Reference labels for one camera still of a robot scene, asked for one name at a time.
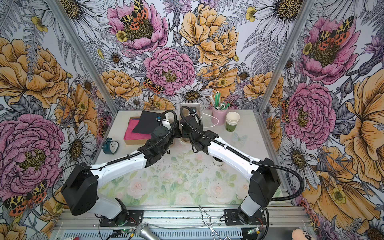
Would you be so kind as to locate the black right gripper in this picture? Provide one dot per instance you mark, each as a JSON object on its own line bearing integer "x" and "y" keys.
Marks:
{"x": 184, "y": 134}

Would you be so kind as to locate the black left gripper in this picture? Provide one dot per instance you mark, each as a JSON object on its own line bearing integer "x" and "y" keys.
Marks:
{"x": 175, "y": 126}

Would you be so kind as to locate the white patterned paper gift bag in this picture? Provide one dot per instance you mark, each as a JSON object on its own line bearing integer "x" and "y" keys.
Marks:
{"x": 201, "y": 116}

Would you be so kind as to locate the white paper coffee cup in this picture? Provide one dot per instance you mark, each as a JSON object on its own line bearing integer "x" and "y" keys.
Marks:
{"x": 217, "y": 162}

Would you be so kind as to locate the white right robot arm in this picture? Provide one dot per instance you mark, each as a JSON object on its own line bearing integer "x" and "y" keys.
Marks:
{"x": 262, "y": 174}

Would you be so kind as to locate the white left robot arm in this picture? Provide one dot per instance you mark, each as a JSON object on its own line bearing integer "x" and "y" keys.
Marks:
{"x": 81, "y": 189}

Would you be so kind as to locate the black paper napkin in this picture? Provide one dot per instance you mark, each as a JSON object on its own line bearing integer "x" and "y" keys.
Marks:
{"x": 149, "y": 121}

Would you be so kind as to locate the pink straw holder cup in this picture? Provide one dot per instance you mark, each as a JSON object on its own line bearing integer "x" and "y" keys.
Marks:
{"x": 219, "y": 117}

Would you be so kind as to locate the green straws bundle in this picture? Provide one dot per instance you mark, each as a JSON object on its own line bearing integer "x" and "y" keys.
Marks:
{"x": 217, "y": 103}

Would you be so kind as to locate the brown cardboard tray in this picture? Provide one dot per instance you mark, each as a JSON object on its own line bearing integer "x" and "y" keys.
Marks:
{"x": 131, "y": 138}

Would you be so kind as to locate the stack of paper cups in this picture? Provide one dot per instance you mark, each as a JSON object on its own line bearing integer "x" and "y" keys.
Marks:
{"x": 232, "y": 120}

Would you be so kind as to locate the teal alarm clock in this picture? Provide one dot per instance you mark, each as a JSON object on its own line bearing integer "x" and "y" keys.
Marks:
{"x": 110, "y": 146}

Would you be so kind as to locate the silver microphone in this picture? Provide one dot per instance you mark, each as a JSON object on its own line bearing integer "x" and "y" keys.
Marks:
{"x": 143, "y": 231}

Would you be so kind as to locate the pink plush toy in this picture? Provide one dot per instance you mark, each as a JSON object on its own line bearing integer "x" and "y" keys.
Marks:
{"x": 299, "y": 234}

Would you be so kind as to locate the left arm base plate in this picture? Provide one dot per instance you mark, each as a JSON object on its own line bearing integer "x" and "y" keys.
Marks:
{"x": 132, "y": 218}

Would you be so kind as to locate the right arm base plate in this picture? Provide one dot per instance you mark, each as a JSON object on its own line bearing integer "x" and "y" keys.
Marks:
{"x": 234, "y": 217}

